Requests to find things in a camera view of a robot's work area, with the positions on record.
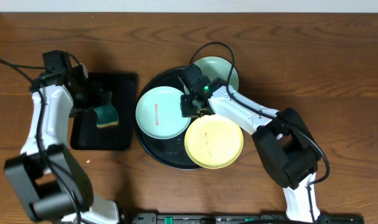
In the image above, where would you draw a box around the light blue plate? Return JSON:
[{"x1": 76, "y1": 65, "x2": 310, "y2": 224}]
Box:
[
  {"x1": 182, "y1": 56, "x2": 239, "y2": 94},
  {"x1": 136, "y1": 86, "x2": 191, "y2": 139}
]

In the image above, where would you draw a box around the rectangular black tray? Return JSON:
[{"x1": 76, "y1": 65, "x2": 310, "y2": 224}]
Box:
[{"x1": 70, "y1": 72, "x2": 137, "y2": 151}]

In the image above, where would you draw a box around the green sponge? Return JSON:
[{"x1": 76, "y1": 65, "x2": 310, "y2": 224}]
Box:
[{"x1": 93, "y1": 91, "x2": 119, "y2": 129}]

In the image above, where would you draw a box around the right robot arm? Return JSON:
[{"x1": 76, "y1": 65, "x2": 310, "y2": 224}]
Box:
[{"x1": 180, "y1": 80, "x2": 326, "y2": 223}]

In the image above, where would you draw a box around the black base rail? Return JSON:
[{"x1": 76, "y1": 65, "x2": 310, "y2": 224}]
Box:
[{"x1": 131, "y1": 213, "x2": 365, "y2": 224}]

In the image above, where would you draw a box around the yellow plate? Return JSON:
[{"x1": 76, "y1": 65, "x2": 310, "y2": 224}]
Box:
[{"x1": 184, "y1": 114, "x2": 244, "y2": 169}]

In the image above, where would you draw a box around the round black tray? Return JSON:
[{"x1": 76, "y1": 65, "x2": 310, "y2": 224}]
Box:
[{"x1": 135, "y1": 67, "x2": 204, "y2": 170}]

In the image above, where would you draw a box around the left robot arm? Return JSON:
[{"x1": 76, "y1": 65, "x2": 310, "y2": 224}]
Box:
[{"x1": 4, "y1": 64, "x2": 119, "y2": 223}]

